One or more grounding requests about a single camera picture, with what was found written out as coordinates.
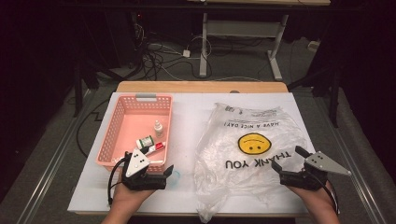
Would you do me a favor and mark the clear smiley plastic bag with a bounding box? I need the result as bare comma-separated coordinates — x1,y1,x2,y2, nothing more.
193,102,309,224

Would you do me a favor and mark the white-framed desk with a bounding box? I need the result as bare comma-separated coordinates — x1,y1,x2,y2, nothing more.
186,0,331,81

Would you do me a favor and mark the right hand-held gripper black cable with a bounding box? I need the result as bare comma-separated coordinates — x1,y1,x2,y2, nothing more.
311,174,341,216

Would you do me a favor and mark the black stand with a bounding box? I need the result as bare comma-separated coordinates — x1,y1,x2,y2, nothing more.
288,62,342,129
73,59,101,119

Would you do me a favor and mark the white board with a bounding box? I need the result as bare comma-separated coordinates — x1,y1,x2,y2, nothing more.
67,91,340,216

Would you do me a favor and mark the person's left hand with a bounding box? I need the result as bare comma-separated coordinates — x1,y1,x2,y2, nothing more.
111,174,156,206

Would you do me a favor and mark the small white dropper bottle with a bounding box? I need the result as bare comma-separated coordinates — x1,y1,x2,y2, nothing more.
153,119,164,138

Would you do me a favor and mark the hand-held gripper black cable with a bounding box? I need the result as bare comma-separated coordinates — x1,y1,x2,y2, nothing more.
311,174,341,216
106,157,129,206

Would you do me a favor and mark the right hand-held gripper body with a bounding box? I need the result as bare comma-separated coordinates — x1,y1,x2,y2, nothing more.
279,151,352,191

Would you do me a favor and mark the pink plastic basket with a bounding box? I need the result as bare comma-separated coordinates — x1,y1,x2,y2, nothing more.
95,92,174,174

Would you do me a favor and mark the left hand-held gripper black cable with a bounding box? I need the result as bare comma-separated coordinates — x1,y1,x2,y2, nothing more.
106,157,129,206

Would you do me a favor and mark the tangle of floor cables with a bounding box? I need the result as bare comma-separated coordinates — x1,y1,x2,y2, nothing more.
134,18,214,82

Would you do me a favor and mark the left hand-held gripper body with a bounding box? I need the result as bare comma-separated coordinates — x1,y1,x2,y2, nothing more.
121,148,167,191

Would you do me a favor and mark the black floor cable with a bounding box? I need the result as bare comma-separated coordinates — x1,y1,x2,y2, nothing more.
76,97,111,158

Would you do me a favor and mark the person's right hand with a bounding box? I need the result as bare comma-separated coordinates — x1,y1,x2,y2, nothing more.
288,182,336,213

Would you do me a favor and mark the metal floor rail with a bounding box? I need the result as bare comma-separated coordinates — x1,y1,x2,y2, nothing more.
314,96,387,224
15,90,94,224

